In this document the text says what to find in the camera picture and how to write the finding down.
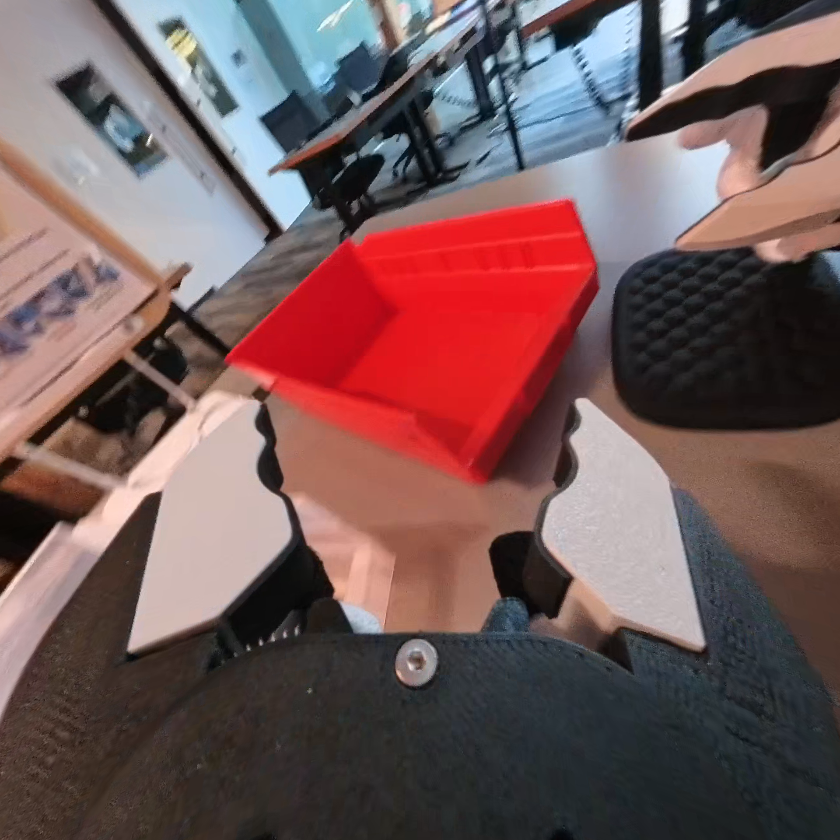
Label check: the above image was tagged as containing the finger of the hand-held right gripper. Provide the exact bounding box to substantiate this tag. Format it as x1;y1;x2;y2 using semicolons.
676;189;840;253
623;16;840;143

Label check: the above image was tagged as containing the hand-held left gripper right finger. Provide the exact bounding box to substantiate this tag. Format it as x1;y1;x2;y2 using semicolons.
533;397;708;654

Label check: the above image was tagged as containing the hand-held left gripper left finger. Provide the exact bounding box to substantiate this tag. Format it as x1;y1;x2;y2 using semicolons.
126;400;304;657

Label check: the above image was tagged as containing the red storage box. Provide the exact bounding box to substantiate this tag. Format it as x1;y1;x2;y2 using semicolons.
225;199;601;485

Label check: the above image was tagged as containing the person's right hand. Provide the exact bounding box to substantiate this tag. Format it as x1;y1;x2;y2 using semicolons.
679;108;840;263

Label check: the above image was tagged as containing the person's left hand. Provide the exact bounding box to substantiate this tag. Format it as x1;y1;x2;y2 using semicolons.
338;602;383;635

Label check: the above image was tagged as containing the black quilted pad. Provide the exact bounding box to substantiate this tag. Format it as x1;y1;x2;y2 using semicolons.
610;248;840;432

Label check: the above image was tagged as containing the long wooden desk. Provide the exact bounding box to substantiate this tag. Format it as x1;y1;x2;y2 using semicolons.
518;0;657;40

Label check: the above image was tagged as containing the instruction sheet on stand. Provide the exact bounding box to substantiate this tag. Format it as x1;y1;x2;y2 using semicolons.
0;138;193;460

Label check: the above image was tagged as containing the whiteboard stand pole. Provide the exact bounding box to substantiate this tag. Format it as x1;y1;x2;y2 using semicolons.
482;0;526;172

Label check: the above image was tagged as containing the white door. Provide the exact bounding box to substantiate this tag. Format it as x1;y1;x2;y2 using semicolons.
131;0;316;227

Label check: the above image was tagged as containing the wooden office desk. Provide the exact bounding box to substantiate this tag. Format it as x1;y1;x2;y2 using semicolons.
269;10;500;217

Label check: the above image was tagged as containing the black office chair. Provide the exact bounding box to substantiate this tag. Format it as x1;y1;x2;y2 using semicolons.
338;42;388;99
259;92;388;231

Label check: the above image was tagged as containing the dark door poster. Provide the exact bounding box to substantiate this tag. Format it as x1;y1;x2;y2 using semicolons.
157;16;238;118

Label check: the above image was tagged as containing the dark wall poster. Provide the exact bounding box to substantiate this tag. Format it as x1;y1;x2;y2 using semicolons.
54;62;168;179

